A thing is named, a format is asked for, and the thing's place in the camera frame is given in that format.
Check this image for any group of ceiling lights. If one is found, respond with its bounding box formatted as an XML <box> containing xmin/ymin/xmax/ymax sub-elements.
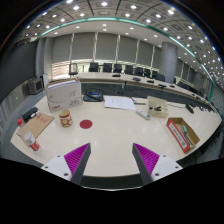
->
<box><xmin>23</xmin><ymin>0</ymin><xmax>224</xmax><ymax>88</ymax></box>

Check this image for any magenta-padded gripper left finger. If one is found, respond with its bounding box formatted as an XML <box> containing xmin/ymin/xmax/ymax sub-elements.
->
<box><xmin>41</xmin><ymin>142</ymin><xmax>92</xmax><ymax>186</ymax></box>

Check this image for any grey box monitor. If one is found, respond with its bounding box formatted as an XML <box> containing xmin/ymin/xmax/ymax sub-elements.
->
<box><xmin>26</xmin><ymin>77</ymin><xmax>45</xmax><ymax>96</ymax></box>

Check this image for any red and cream mug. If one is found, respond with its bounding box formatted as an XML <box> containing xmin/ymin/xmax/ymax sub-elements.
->
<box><xmin>58</xmin><ymin>109</ymin><xmax>74</xmax><ymax>128</ymax></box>

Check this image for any open cardboard box red lid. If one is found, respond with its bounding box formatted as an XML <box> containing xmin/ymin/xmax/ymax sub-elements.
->
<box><xmin>166</xmin><ymin>117</ymin><xmax>201</xmax><ymax>154</ymax></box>

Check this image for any white printed paper sheet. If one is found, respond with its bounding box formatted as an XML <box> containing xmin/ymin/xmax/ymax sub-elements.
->
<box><xmin>103</xmin><ymin>95</ymin><xmax>137</xmax><ymax>111</ymax></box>

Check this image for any clear red-capped water bottle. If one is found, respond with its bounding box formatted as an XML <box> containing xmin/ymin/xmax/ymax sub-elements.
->
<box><xmin>23</xmin><ymin>131</ymin><xmax>43</xmax><ymax>155</ymax></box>

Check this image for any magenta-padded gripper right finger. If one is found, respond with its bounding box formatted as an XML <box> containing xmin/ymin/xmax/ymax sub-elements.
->
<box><xmin>131</xmin><ymin>142</ymin><xmax>184</xmax><ymax>186</ymax></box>

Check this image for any row of black office chairs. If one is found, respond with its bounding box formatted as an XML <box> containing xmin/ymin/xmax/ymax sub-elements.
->
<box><xmin>88</xmin><ymin>61</ymin><xmax>168</xmax><ymax>83</ymax></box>

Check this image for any flat round red coaster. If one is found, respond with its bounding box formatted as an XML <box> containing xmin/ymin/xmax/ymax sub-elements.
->
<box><xmin>79</xmin><ymin>119</ymin><xmax>94</xmax><ymax>130</ymax></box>

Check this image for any small black gadget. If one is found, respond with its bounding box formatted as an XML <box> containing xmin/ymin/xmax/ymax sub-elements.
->
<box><xmin>185</xmin><ymin>103</ymin><xmax>195</xmax><ymax>115</ymax></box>

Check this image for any black case with white label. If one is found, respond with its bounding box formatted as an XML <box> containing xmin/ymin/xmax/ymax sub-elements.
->
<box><xmin>21</xmin><ymin>106</ymin><xmax>41</xmax><ymax>123</ymax></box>

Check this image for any white power strip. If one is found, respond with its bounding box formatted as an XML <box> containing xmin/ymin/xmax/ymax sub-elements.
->
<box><xmin>135</xmin><ymin>108</ymin><xmax>152</xmax><ymax>121</ymax></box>

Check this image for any white paper carton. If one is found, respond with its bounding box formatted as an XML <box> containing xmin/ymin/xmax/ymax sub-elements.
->
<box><xmin>45</xmin><ymin>79</ymin><xmax>84</xmax><ymax>114</ymax></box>

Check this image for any row of black desk microphones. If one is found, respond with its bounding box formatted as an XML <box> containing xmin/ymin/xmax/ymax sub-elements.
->
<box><xmin>111</xmin><ymin>73</ymin><xmax>178</xmax><ymax>89</ymax></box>

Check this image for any small open beige box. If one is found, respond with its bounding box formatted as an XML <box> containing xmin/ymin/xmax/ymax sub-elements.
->
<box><xmin>146</xmin><ymin>95</ymin><xmax>170</xmax><ymax>118</ymax></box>

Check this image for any black desk device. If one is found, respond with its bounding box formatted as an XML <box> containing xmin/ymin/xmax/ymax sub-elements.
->
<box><xmin>82</xmin><ymin>89</ymin><xmax>104</xmax><ymax>103</ymax></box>

